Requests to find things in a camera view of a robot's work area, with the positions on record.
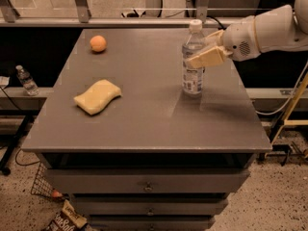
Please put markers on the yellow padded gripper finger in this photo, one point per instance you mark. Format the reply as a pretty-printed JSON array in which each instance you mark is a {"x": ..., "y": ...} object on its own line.
[
  {"x": 214, "y": 39},
  {"x": 208, "y": 57}
]

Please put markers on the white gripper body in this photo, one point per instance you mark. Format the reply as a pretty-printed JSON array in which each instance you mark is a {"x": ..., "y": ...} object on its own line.
[{"x": 240, "y": 39}]

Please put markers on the clear plastic water bottle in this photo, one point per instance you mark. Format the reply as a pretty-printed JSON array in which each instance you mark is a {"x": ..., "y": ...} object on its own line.
[{"x": 192, "y": 79}]

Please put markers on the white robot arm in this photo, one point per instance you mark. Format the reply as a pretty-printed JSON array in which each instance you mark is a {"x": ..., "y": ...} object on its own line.
[{"x": 282, "y": 29}]

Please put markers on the yellow metal stand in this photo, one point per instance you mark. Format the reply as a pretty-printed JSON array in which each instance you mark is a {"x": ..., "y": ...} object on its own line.
[{"x": 285, "y": 120}]

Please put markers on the orange fruit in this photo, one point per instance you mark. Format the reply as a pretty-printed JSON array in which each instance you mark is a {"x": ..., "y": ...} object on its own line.
[{"x": 98, "y": 44}]

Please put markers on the grey drawer cabinet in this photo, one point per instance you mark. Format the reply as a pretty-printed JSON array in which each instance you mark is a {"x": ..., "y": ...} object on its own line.
[{"x": 153, "y": 124}]

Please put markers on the yellow sponge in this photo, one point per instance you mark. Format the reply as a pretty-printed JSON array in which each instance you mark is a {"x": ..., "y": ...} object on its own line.
[{"x": 97, "y": 97}]

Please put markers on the top drawer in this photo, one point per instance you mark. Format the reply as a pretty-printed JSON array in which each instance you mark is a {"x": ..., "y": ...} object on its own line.
[{"x": 162, "y": 180}]

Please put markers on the drawer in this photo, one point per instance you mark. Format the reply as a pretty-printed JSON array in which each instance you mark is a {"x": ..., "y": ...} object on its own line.
[
  {"x": 162, "y": 180},
  {"x": 155, "y": 223},
  {"x": 144, "y": 205}
]

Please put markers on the middle drawer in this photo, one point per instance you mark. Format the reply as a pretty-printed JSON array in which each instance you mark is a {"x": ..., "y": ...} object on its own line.
[{"x": 144, "y": 205}]

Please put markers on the black stand leg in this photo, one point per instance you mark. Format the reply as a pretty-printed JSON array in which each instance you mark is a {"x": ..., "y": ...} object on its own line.
[{"x": 28, "y": 116}]

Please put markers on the bottom drawer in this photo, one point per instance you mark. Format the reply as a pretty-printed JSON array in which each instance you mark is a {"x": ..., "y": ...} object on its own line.
[{"x": 155, "y": 223}]

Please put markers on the snack bag on floor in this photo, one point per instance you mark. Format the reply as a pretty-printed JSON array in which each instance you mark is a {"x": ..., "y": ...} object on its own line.
[{"x": 66, "y": 220}]

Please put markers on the metal rail frame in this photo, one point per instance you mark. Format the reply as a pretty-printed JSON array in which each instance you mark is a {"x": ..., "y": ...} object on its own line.
[{"x": 11, "y": 18}]

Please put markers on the small water bottle on rail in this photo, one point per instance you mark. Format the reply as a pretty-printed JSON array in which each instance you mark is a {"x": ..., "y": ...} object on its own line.
[{"x": 26, "y": 80}]

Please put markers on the wire mesh basket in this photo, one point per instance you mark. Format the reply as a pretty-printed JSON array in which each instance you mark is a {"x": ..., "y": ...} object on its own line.
[{"x": 41, "y": 187}]

